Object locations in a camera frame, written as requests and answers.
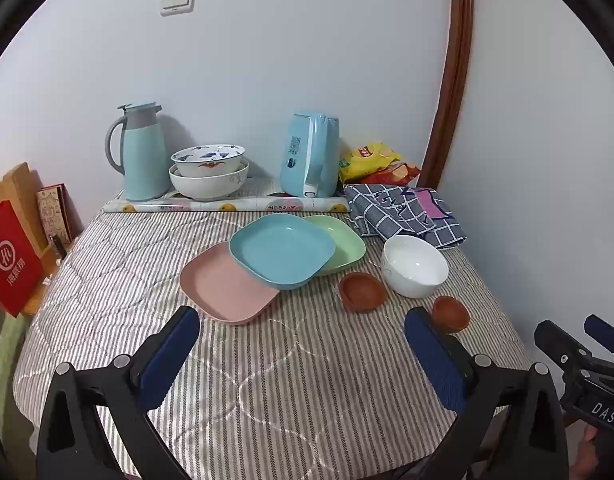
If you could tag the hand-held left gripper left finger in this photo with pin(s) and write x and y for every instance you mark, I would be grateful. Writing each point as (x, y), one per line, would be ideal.
(172, 355)

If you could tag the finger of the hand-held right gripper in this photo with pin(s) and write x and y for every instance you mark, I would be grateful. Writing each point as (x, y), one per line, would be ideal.
(607, 337)
(562, 352)

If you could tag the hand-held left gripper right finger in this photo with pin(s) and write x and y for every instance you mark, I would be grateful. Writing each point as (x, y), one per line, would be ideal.
(437, 360)

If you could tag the smaller brown bowl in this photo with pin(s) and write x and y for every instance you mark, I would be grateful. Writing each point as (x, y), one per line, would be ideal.
(449, 312)

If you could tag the pink plate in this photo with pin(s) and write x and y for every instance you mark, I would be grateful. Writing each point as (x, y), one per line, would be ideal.
(222, 285)

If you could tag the larger brown bowl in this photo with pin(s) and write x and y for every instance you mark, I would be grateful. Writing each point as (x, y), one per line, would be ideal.
(362, 292)

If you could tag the small white bowl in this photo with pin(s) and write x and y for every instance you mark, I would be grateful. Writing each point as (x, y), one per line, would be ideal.
(412, 260)

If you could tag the green plate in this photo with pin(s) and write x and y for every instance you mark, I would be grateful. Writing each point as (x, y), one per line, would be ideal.
(347, 247)

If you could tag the blue plate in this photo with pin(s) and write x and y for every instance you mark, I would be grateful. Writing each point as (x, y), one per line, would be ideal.
(282, 250)

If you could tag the person's right hand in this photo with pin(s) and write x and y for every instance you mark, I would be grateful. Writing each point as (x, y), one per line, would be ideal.
(584, 450)

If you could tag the striped quilted blanket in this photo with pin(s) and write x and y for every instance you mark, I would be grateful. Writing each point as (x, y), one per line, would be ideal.
(287, 385)

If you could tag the wooden side table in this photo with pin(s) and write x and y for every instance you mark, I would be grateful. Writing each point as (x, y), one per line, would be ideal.
(43, 290)

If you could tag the fruit-print table mat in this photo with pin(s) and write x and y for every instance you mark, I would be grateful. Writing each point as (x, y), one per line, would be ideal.
(187, 206)

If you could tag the blue checked cloth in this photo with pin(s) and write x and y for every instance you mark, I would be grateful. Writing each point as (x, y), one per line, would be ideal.
(387, 215)

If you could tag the small black object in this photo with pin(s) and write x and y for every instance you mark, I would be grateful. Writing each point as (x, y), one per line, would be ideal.
(59, 247)

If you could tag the green cloth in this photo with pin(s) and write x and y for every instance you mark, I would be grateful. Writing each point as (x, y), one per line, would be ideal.
(7, 360)

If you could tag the large white swirl-pattern bowl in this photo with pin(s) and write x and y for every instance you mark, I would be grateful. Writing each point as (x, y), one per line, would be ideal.
(207, 187)

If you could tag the red paper bag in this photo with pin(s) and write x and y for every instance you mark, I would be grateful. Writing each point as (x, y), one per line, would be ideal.
(12, 260)

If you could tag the patterned flat box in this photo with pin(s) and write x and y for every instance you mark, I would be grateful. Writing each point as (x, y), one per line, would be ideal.
(52, 210)

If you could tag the red chip bag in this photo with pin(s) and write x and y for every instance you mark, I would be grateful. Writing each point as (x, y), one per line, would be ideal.
(397, 175)

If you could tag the blue and red patterned bowl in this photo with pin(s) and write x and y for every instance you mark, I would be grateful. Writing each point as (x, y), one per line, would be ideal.
(207, 166)

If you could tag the light blue thermos jug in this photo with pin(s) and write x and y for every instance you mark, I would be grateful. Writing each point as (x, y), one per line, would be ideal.
(144, 160)

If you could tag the yellow chip bag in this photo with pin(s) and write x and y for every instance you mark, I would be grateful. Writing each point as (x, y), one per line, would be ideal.
(369, 160)

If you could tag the light blue electric kettle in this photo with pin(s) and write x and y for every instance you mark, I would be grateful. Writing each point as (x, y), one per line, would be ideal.
(294, 170)

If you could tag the brown wooden door frame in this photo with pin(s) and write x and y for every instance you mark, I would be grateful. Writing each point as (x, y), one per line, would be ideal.
(457, 60)

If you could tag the white light switch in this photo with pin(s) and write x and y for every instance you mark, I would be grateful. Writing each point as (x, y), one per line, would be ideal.
(178, 1)

